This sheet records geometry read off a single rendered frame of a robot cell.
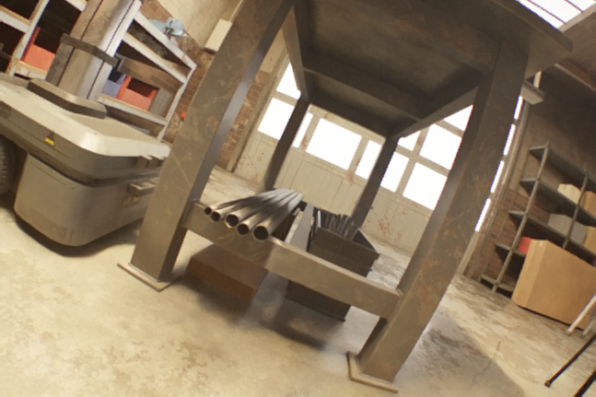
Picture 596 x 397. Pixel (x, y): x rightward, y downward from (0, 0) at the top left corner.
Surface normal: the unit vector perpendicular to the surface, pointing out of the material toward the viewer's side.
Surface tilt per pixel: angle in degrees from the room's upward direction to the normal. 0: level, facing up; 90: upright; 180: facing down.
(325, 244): 90
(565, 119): 90
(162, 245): 90
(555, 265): 82
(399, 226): 90
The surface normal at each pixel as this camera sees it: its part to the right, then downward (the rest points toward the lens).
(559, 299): 0.00, -0.14
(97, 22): 0.08, 0.05
